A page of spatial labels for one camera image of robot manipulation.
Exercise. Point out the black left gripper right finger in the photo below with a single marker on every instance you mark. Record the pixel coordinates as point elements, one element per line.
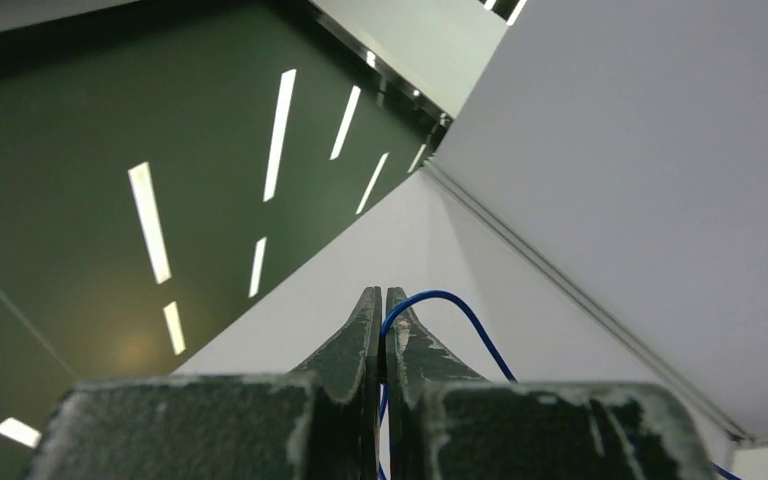
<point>446,421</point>

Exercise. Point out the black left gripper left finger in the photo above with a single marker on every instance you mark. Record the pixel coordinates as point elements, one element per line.
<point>320,420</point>

